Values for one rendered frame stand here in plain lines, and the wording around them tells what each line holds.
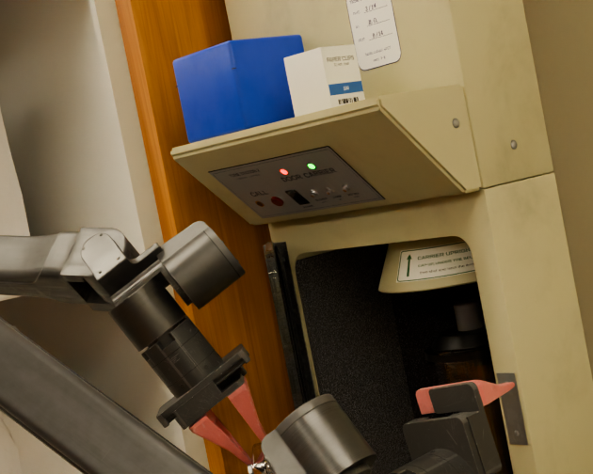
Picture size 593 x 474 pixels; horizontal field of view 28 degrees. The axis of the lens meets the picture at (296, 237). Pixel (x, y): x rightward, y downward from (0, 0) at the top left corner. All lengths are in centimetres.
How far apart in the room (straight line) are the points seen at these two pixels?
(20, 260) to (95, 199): 121
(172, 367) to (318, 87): 30
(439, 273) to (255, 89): 26
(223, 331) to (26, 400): 48
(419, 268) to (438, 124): 20
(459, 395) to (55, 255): 46
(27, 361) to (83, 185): 155
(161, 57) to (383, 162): 35
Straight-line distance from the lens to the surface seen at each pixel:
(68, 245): 119
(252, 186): 124
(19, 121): 265
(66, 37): 244
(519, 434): 115
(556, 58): 158
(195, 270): 110
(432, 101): 107
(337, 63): 114
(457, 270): 120
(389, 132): 105
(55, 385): 92
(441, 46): 113
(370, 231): 122
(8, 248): 125
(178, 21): 137
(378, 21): 118
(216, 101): 121
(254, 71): 119
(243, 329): 137
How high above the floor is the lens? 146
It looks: 3 degrees down
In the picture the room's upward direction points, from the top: 11 degrees counter-clockwise
